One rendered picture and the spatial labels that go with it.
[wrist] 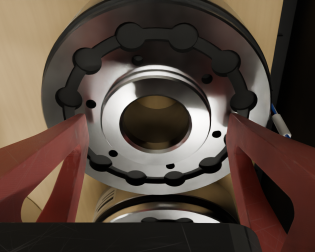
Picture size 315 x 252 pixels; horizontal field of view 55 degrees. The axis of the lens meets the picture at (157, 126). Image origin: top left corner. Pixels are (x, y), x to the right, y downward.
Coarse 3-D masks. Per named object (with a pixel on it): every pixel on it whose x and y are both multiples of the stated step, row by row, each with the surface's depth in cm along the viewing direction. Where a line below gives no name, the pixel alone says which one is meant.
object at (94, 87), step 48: (144, 0) 11; (96, 48) 12; (144, 48) 12; (192, 48) 12; (240, 48) 12; (48, 96) 13; (96, 96) 13; (240, 96) 13; (96, 144) 14; (144, 192) 16
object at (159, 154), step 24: (144, 72) 12; (168, 72) 12; (120, 96) 12; (144, 96) 12; (168, 96) 12; (192, 96) 12; (120, 120) 13; (192, 120) 13; (120, 144) 14; (144, 144) 14; (168, 144) 14; (192, 144) 14
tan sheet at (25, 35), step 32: (0, 0) 14; (32, 0) 14; (64, 0) 14; (224, 0) 14; (256, 0) 14; (0, 32) 14; (32, 32) 14; (256, 32) 14; (0, 64) 16; (32, 64) 15; (0, 96) 17; (32, 96) 17; (160, 96) 16; (0, 128) 18; (32, 128) 18; (32, 192) 21; (96, 192) 21
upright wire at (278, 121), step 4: (272, 104) 14; (272, 108) 14; (272, 112) 14; (276, 112) 14; (272, 116) 14; (276, 116) 13; (280, 116) 13; (272, 120) 14; (276, 120) 13; (280, 120) 13; (276, 124) 13; (280, 124) 13; (284, 124) 13; (280, 128) 13; (284, 128) 13; (280, 132) 13; (284, 132) 13; (288, 132) 12; (288, 136) 12
